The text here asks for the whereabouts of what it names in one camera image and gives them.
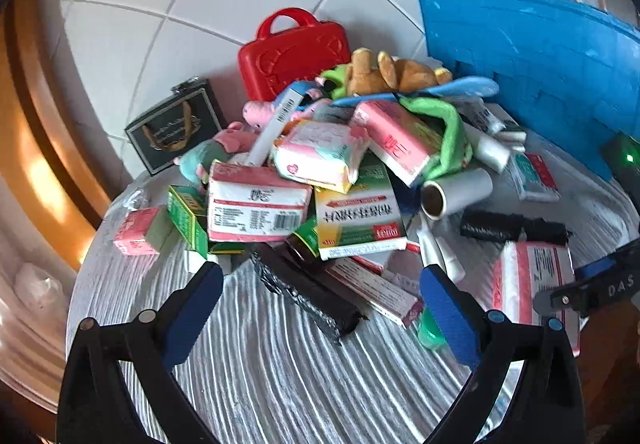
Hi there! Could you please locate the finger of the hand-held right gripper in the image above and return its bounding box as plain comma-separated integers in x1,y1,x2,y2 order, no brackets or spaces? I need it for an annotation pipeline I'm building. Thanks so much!
574,239,640,282
533,269,640,316

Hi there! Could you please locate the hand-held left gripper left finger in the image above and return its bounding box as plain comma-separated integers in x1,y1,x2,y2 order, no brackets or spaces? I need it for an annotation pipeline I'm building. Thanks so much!
56,261,225,444

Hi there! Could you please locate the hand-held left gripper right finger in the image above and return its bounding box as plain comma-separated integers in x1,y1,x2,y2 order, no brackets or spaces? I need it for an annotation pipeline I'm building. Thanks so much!
419,264,586,444

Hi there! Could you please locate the pink striped tissue packet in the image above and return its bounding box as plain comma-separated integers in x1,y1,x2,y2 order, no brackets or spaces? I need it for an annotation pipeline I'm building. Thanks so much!
492,241,581,357
206,161,313,242

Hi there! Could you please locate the grey cloth-covered desktop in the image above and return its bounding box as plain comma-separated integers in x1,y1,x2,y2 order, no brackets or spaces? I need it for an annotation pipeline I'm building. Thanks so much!
65,124,640,444

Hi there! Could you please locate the green plastic cap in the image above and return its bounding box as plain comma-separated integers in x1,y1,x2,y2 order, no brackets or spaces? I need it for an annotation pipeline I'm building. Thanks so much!
417,309,448,350

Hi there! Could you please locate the white slim tube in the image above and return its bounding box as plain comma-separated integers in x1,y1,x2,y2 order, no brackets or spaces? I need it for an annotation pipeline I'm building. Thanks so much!
417,214,466,282

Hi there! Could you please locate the long pink and white box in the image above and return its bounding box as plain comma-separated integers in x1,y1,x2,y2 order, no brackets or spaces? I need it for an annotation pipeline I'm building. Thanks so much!
325,257,423,327

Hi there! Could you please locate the small teal red packet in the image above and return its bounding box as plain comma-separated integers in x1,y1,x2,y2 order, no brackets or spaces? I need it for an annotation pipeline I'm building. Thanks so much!
510,153,561,201

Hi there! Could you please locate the small pink box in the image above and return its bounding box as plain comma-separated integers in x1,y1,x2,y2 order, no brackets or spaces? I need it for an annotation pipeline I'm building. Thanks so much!
113,205,173,256

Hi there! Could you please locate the small green box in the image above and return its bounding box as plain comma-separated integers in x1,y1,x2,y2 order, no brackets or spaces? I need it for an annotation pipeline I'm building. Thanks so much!
166,185,210,259

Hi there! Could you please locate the black wrapped bar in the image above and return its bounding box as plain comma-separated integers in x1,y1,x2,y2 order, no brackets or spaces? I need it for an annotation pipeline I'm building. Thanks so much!
250,244,363,342

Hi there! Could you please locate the brown medicine bottle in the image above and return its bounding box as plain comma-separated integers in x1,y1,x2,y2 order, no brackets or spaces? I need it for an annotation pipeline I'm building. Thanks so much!
285,234,326,265

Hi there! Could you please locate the white plastic tube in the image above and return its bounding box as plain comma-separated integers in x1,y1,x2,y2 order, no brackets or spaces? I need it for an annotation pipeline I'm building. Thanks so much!
462,121,511,172

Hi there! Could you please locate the blue foam board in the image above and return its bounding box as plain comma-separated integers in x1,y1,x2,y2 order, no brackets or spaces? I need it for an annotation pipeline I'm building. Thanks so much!
419,0,640,182

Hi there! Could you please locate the green yellow medicine box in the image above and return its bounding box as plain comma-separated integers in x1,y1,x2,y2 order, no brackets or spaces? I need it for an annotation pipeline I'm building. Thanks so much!
314,154,408,261

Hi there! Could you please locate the teal and pink plush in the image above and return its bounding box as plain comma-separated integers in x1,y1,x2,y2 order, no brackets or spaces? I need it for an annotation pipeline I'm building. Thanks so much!
177,121,256,186

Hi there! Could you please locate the white plastic bag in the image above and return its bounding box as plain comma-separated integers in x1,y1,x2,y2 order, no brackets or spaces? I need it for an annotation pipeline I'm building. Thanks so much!
15,261,61,305

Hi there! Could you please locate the green plush toy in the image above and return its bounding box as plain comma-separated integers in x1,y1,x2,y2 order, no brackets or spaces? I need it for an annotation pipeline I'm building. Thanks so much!
400,97,473,180

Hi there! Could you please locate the pink rectangular box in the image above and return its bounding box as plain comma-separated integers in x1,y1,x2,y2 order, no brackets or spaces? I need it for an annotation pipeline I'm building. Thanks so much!
352,100,443,187

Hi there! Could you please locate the black gift bag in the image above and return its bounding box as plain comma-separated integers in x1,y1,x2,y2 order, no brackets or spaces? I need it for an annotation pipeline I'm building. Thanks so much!
125,77,226,175

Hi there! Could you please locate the white pink pad packet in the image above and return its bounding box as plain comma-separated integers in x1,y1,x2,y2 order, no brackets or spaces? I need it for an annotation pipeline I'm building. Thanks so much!
272,120,371,192

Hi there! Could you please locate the pink pig plush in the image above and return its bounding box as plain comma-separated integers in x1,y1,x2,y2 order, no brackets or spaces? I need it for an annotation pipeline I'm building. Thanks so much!
243,99,281,130

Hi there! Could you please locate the white and blue long box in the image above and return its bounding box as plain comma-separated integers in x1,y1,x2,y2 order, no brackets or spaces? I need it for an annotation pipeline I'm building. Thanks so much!
247,80,311,167

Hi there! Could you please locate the brown teddy bear plush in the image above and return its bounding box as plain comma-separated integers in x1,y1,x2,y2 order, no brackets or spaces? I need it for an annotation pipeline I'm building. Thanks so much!
346,48,453,95

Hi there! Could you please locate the green frog plush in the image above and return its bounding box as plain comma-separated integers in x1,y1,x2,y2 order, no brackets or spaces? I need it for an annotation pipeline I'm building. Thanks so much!
319,66,352,91

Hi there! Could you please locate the red plastic carry case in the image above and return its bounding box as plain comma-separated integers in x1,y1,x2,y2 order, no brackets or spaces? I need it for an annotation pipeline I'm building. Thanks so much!
238,8,351,102

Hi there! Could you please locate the wooden door frame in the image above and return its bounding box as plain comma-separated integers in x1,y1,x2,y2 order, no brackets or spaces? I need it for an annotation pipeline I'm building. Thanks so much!
0,0,113,245

